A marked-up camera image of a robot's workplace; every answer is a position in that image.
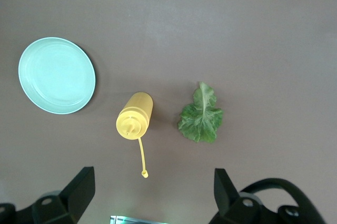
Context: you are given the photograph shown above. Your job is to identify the yellow squeeze bottle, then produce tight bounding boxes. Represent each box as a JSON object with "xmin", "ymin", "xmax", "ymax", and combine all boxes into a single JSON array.
[{"xmin": 115, "ymin": 91, "xmax": 154, "ymax": 179}]

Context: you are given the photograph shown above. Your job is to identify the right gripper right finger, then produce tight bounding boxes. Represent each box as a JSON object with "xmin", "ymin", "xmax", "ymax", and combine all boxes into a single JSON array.
[{"xmin": 209, "ymin": 168, "xmax": 321, "ymax": 224}]

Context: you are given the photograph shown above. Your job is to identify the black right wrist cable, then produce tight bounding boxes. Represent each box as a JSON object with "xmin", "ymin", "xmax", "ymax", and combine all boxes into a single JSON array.
[{"xmin": 238, "ymin": 178, "xmax": 328, "ymax": 224}]

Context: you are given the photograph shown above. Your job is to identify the green lettuce leaf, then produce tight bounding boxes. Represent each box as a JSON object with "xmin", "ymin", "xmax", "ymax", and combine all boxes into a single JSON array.
[{"xmin": 177, "ymin": 81, "xmax": 224, "ymax": 144}]

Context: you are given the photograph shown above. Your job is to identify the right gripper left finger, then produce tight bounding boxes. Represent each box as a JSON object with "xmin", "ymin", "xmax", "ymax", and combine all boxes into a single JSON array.
[{"xmin": 0, "ymin": 166, "xmax": 95, "ymax": 224}]

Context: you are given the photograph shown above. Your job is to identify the mint green plate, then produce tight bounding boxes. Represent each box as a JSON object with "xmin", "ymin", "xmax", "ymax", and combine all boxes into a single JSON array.
[{"xmin": 17, "ymin": 37, "xmax": 96, "ymax": 115}]

